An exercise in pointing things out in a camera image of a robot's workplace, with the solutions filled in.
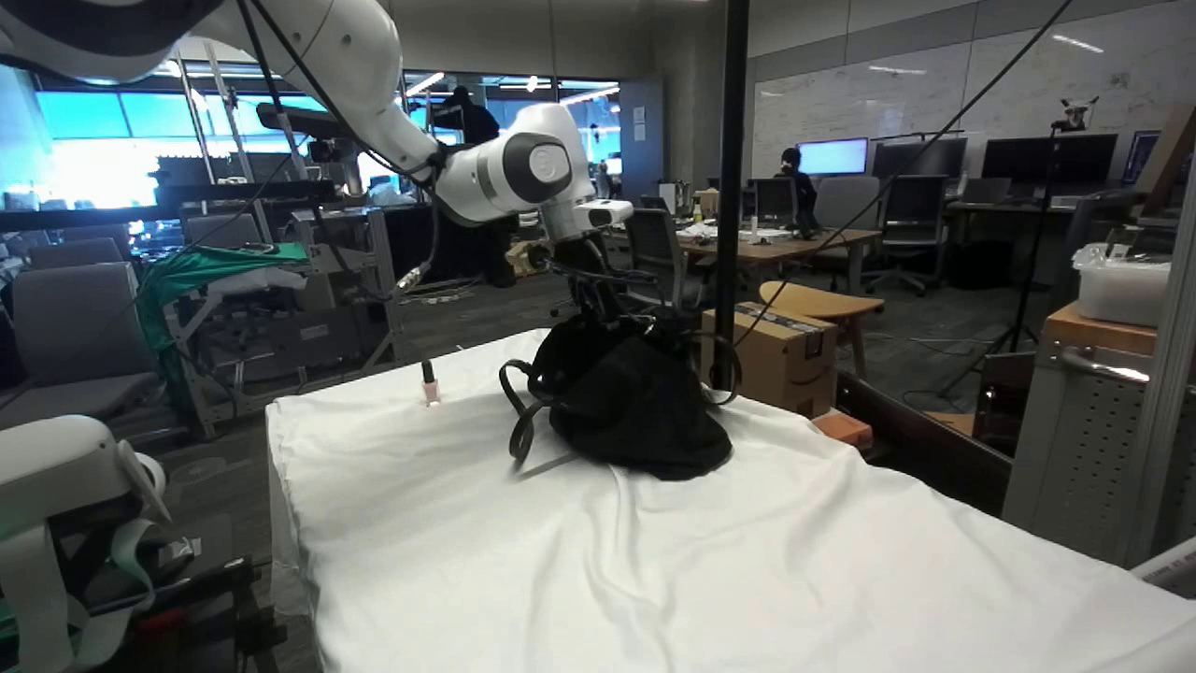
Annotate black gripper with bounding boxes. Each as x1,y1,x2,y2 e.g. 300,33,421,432
553,231,627,328

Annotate grey mesh office chair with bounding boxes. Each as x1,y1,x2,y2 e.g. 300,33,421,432
618,201,702,314

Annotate tan wrist plate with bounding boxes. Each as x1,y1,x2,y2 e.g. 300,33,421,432
501,236,553,279

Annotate black fabric handbag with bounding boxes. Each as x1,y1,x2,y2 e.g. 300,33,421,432
496,302,740,487

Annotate wooden top desk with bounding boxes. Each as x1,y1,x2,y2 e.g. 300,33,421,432
678,221,887,296

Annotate brown cardboard box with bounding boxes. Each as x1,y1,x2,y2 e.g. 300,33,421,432
695,299,842,422

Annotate seated person dark clothes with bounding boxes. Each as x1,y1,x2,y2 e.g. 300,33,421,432
774,146,822,236

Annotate small computer monitor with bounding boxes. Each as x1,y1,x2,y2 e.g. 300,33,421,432
795,135,876,181

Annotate orange brown block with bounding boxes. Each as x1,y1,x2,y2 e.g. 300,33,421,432
815,407,879,452

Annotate white tablecloth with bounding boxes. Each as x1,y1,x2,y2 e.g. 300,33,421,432
261,326,1196,673

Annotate black office chair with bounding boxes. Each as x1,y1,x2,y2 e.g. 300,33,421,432
870,171,953,299

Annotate medium computer monitor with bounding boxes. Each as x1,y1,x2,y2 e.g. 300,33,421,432
870,135,972,188

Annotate dark wooden board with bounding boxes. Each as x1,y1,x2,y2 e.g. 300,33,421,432
834,371,1018,517

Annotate wide computer monitor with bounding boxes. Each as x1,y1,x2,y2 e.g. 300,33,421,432
983,129,1121,199

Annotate grey metal cabinet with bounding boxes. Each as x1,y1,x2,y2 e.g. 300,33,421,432
1002,331,1196,568

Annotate black tripod stand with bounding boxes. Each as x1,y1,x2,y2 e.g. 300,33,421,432
930,93,1108,403

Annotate white plastic container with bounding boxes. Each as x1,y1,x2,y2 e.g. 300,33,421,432
1073,240,1178,331

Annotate grey upholstered seat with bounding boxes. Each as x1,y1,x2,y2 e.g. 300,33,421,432
0,256,160,424

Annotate slanted aluminium pole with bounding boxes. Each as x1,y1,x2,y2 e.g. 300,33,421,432
1117,146,1196,571

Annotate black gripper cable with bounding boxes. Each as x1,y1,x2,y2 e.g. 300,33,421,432
231,0,450,299

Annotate black frame post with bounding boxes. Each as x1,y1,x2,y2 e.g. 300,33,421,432
712,0,755,393

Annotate thin black diagonal cable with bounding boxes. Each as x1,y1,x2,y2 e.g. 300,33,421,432
728,0,1078,357

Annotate black camera on stand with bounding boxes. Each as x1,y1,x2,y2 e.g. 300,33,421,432
253,102,335,142

